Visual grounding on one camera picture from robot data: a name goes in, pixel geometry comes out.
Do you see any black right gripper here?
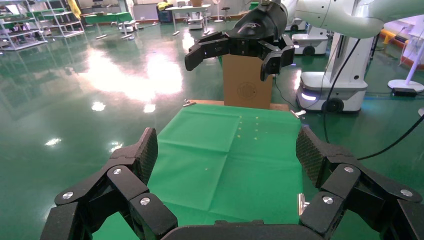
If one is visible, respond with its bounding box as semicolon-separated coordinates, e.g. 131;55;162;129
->
184;2;296;82

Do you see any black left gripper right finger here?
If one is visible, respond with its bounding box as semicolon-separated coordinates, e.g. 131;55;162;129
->
295;126;424;240

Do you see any orange yellow barrier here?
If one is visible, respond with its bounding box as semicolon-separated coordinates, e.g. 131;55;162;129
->
380;29;398;46

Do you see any yellow hanging garment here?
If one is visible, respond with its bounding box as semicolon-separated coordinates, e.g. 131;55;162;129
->
67;0;82;20

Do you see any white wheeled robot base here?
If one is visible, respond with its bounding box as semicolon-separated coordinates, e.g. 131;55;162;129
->
290;25;329;57

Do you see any green table cloth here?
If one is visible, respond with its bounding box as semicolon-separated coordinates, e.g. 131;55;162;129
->
92;103;304;240

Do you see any white pole stand round base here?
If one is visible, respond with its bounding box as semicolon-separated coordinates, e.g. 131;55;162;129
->
387;41;424;94

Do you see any small dark stool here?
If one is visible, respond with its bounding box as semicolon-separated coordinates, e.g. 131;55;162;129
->
220;6;232;23

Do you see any blue bin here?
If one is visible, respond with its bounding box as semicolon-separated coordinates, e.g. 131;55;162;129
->
158;9;173;23

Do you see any green covered table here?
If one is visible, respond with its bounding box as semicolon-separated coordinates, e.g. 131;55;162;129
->
83;11;134;41

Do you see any metal shelving rack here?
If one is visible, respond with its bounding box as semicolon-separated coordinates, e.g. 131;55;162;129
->
31;0;86;38
0;0;48;52

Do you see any flat black box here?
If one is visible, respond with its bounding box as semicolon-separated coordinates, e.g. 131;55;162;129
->
391;87;419;98

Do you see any small white cart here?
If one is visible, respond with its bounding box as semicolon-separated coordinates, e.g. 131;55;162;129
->
185;11;205;31
117;19;139;34

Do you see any white workshop table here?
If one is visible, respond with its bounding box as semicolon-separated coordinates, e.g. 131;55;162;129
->
164;3;212;37

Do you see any tall cardboard box circle logo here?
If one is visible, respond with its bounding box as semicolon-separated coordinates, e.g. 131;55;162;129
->
222;53;275;110

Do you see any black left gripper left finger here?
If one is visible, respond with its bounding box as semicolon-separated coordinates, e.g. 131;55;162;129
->
39;127;179;240

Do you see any black floor cable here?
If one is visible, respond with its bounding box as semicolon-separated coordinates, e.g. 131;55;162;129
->
322;38;362;145
357;114;424;162

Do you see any white wheeled robot with column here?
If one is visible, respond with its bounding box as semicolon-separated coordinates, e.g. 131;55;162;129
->
295;32;369;114

